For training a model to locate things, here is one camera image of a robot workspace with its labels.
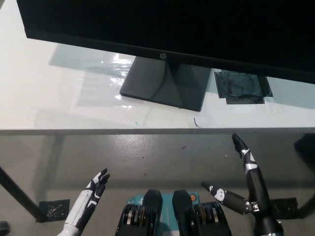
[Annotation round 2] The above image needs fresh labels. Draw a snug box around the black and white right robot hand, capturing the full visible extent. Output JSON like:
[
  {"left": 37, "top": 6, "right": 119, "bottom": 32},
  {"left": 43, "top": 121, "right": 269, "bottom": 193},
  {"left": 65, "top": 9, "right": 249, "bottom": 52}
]
[{"left": 201, "top": 133, "right": 272, "bottom": 218}]

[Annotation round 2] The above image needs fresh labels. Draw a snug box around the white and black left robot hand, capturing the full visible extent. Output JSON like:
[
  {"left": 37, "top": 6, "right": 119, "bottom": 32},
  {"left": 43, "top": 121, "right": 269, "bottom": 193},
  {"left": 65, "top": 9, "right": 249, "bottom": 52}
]
[{"left": 63, "top": 168, "right": 111, "bottom": 231}]

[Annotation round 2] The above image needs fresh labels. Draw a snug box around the black HP monitor with stand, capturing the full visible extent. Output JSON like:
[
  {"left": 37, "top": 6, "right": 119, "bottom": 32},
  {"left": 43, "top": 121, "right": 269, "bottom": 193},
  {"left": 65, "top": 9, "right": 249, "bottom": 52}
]
[{"left": 16, "top": 0, "right": 315, "bottom": 113}]

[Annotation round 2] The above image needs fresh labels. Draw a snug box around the black desk leg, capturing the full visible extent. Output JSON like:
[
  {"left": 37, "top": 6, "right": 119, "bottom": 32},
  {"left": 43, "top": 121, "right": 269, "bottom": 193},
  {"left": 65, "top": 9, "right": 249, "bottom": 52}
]
[
  {"left": 296, "top": 189, "right": 315, "bottom": 218},
  {"left": 0, "top": 166, "right": 47, "bottom": 222}
]

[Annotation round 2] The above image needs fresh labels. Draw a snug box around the black tape patch on desk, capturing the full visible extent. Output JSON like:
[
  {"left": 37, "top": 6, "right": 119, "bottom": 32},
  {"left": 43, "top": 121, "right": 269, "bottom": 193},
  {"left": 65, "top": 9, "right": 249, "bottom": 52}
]
[{"left": 213, "top": 69, "right": 273, "bottom": 105}]

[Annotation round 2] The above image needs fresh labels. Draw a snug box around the large black floor object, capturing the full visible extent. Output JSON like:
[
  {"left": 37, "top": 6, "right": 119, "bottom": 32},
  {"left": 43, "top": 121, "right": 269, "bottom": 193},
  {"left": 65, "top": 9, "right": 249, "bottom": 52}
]
[{"left": 294, "top": 134, "right": 315, "bottom": 162}]

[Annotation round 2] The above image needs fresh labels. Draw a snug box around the small black floor object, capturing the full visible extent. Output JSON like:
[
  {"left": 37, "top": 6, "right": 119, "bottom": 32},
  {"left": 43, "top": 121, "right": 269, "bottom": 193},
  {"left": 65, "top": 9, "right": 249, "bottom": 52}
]
[{"left": 0, "top": 220, "right": 10, "bottom": 235}]

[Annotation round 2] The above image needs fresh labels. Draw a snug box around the clear plastic film sheet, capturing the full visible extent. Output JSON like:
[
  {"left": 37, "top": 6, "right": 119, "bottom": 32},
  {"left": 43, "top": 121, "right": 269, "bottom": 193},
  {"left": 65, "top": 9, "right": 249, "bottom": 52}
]
[{"left": 76, "top": 53, "right": 138, "bottom": 110}]

